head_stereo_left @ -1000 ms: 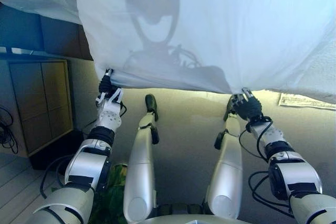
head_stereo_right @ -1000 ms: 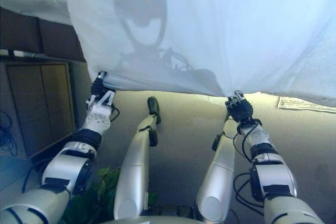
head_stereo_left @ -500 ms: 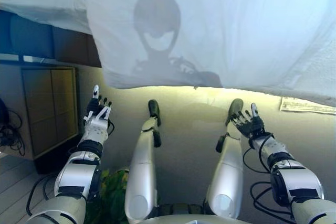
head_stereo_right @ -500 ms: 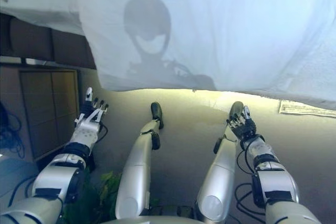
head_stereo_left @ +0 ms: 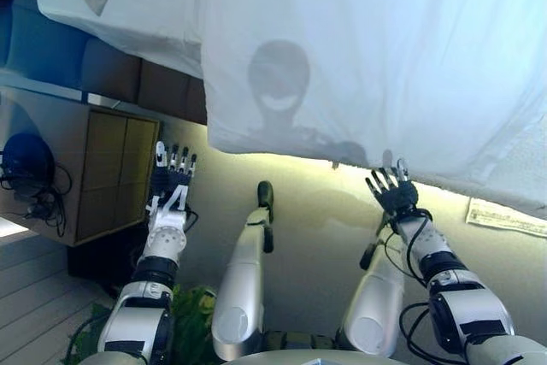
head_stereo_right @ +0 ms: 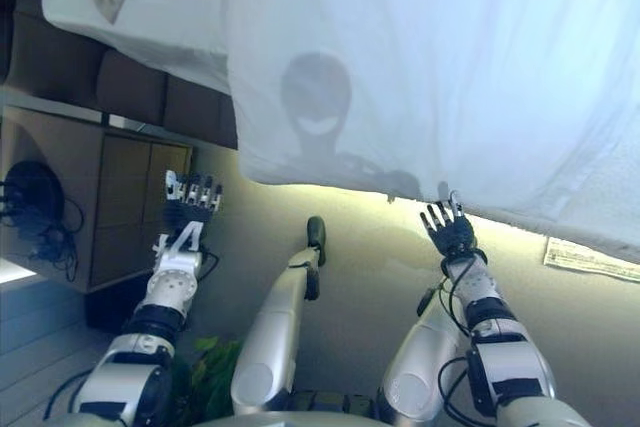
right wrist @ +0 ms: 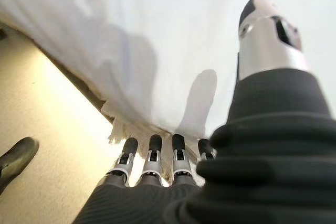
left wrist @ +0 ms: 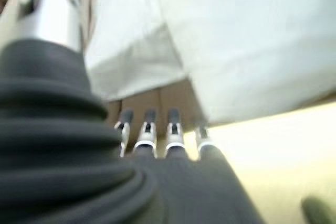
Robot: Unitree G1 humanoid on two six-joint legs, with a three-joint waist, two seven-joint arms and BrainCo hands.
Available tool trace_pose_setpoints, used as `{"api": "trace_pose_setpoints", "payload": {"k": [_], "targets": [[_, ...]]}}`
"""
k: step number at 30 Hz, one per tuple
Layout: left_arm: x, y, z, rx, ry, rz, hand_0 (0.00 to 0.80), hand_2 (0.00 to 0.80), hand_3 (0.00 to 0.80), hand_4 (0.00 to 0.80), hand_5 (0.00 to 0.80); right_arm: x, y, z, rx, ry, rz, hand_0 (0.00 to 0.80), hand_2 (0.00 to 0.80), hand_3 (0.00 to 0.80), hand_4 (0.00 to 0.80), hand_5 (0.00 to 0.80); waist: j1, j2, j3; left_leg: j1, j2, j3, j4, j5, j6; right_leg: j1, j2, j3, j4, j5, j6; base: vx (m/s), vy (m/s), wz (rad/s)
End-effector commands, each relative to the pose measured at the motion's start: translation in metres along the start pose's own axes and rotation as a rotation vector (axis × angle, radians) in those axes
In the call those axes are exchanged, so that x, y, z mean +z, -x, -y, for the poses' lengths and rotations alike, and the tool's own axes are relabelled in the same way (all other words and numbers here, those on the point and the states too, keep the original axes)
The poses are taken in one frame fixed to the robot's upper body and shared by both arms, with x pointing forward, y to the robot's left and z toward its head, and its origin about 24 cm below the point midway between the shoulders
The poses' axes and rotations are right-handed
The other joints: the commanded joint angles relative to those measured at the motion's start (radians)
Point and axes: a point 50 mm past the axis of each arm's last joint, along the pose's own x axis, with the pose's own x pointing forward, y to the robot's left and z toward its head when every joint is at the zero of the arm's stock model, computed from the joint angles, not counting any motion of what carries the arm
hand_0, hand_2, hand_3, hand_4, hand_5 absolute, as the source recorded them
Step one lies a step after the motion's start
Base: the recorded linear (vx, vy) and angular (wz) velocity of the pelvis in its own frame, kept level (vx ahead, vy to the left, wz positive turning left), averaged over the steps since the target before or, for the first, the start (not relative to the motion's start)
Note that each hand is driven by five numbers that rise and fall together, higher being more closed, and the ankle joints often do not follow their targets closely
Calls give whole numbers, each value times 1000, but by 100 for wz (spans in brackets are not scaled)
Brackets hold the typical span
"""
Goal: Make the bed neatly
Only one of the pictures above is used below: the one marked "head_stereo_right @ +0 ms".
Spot round black device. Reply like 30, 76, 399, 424
3, 160, 67, 249

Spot dark robot left hand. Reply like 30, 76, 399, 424
162, 170, 225, 229

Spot silver robot left leg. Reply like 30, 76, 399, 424
229, 215, 328, 419

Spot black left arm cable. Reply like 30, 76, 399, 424
198, 245, 222, 279

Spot wooden nightstand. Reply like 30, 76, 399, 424
0, 103, 197, 294

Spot silver robot leg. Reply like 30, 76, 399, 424
378, 290, 472, 427
229, 215, 328, 419

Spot silver robot right leg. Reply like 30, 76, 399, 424
378, 290, 472, 427

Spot tangled black cables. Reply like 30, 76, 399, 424
0, 180, 87, 284

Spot white duvet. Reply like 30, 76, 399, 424
223, 0, 640, 267

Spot printed paper sheet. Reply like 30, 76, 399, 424
541, 235, 640, 284

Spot dark robot right hand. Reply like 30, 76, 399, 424
418, 190, 475, 256

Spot bed with white sheet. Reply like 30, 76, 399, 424
41, 0, 237, 99
0, 0, 242, 152

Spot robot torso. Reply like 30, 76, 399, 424
192, 389, 591, 427

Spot green potted plant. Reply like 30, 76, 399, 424
171, 335, 247, 427

